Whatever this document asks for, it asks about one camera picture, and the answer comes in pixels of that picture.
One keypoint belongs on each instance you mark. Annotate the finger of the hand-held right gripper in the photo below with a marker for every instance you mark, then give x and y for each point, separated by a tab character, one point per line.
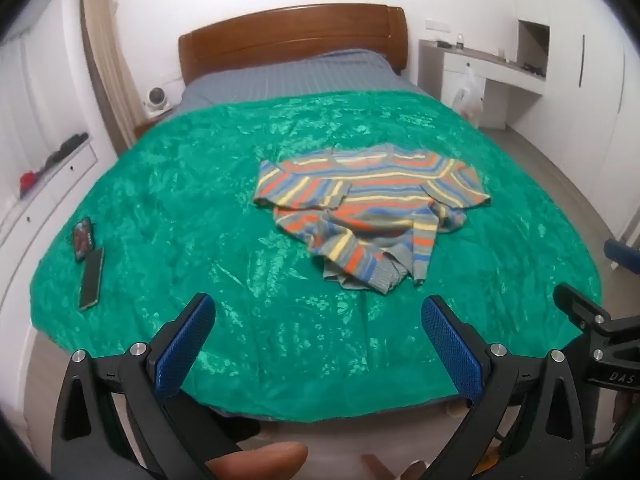
580	305

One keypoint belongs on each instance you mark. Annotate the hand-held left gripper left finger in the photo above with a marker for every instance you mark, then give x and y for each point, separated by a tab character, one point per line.
184	346

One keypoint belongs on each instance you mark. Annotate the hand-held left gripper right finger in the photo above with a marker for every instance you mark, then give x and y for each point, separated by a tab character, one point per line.
451	345

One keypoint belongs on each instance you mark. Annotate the striped knit sweater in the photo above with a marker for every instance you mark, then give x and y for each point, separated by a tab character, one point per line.
360	210

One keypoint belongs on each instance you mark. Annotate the blue chair part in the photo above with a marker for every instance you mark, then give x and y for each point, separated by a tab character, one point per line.
622	256

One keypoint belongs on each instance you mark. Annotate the dark phone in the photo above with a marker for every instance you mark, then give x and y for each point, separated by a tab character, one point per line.
92	280

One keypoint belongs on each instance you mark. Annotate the green patterned blanket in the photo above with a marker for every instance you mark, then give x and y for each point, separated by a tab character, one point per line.
200	200

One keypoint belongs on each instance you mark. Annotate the phone with lit screen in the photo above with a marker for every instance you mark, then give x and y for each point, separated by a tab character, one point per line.
83	237

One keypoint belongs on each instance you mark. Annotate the white wardrobe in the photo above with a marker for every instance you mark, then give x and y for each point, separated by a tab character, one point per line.
595	85

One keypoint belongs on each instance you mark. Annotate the red cloth item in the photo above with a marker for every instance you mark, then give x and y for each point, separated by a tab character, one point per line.
29	184

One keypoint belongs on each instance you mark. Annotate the wooden nightstand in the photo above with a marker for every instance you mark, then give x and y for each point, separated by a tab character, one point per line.
152	122

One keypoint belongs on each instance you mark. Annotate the black cloth items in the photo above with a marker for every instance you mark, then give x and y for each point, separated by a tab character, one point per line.
67	147

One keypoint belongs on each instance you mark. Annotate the white plastic bag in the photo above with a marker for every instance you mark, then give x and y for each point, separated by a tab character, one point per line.
470	97

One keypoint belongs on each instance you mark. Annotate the small white fan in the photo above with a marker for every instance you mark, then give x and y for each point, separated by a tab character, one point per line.
156	101

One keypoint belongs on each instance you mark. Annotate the white desk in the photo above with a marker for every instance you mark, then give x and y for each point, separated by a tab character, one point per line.
450	67

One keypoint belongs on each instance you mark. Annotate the clear water bottle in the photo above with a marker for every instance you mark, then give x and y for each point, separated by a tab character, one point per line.
459	42

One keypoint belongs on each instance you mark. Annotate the white sheer curtain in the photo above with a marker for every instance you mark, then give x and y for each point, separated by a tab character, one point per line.
40	90

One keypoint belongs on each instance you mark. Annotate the grey striped bed sheet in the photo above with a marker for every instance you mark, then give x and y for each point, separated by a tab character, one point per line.
310	77

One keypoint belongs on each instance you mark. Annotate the beige curtain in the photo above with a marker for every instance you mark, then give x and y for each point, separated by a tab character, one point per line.
105	60

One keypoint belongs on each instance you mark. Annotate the wooden bed headboard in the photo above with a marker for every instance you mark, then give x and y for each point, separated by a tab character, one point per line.
290	35

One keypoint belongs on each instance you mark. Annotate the white wall socket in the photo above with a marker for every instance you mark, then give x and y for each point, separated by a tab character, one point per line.
437	25

